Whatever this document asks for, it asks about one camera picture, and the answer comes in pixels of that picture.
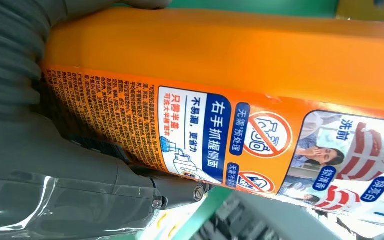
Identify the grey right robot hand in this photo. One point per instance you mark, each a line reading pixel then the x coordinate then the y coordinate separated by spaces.
pixel 62 185

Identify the yellow cardboard box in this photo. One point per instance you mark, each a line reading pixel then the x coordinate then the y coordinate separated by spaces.
pixel 361 10

